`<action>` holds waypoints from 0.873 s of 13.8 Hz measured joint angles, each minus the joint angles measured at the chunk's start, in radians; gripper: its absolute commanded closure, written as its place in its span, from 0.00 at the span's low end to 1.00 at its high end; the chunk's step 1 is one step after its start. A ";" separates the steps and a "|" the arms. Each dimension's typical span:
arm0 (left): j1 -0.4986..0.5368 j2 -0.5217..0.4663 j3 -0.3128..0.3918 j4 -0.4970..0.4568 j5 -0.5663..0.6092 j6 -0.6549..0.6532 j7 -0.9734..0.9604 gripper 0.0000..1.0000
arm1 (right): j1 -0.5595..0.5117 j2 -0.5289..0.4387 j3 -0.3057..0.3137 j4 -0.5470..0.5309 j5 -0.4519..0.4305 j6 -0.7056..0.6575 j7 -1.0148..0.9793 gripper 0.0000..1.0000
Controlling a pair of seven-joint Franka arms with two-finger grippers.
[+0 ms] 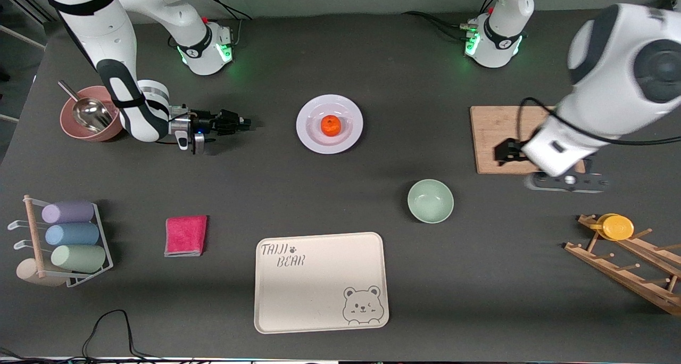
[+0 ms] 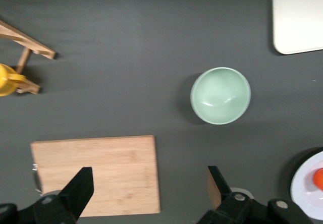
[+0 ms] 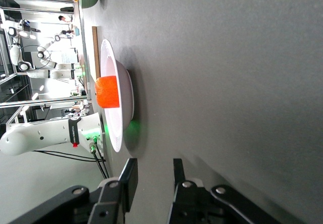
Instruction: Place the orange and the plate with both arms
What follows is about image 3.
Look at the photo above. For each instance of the white round plate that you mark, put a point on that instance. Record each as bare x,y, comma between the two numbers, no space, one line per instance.
123,95

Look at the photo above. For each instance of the wooden cutting board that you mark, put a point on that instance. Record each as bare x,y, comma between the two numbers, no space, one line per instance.
95,52

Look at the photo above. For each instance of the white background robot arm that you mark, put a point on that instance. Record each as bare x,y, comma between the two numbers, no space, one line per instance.
60,74
15,55

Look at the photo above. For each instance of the background person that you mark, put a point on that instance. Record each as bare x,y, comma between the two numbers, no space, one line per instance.
66,19

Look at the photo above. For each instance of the orange fruit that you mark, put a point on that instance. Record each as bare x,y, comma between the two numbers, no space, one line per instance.
107,91

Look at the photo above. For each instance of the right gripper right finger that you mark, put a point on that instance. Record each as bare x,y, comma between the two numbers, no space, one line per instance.
196,203

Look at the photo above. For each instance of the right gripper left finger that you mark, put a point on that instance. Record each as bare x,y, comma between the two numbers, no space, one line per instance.
108,201

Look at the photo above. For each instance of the aluminium frame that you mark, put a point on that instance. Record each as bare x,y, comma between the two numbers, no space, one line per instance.
50,101

